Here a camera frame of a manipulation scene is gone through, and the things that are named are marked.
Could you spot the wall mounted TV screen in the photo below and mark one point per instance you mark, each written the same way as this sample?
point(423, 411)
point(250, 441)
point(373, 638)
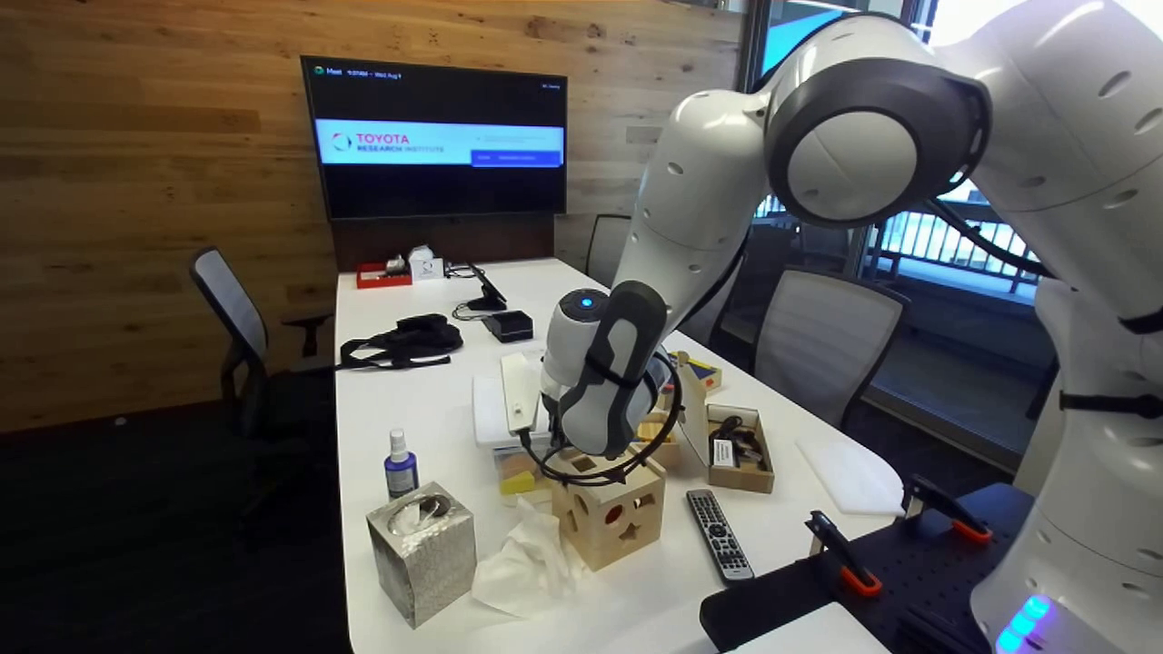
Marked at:
point(437, 140)

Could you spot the black power adapter white label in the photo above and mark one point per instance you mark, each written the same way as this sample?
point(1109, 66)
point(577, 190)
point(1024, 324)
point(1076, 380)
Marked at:
point(720, 454)

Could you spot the red flat box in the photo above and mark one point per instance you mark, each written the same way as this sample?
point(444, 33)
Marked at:
point(382, 279)

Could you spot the black mounting board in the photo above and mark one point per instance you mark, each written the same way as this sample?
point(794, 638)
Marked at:
point(752, 611)

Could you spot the black remote control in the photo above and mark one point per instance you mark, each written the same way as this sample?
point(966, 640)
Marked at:
point(720, 537)

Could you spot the colourful toy blocks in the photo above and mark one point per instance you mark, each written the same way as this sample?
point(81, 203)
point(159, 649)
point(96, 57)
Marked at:
point(513, 469)

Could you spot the white foam sheet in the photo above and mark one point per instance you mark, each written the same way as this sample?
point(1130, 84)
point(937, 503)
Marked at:
point(853, 478)

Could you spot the small black box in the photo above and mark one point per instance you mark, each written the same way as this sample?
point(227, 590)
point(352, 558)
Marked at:
point(511, 324)

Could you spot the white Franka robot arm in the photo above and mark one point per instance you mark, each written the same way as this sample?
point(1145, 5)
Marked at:
point(1068, 123)

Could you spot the crumpled white plastic wrap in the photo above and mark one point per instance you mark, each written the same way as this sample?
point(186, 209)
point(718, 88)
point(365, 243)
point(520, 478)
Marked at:
point(520, 565)

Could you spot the open cardboard box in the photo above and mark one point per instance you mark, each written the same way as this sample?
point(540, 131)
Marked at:
point(744, 478)

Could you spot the hand sanitizer bottle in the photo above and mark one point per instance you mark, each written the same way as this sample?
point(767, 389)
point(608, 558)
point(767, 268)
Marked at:
point(402, 469)

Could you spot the wooden shape sorter cube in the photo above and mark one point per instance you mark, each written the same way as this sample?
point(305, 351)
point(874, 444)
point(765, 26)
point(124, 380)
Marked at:
point(614, 515)

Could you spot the black tablet stand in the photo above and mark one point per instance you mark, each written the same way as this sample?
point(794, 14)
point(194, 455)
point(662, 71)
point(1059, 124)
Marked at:
point(488, 295)

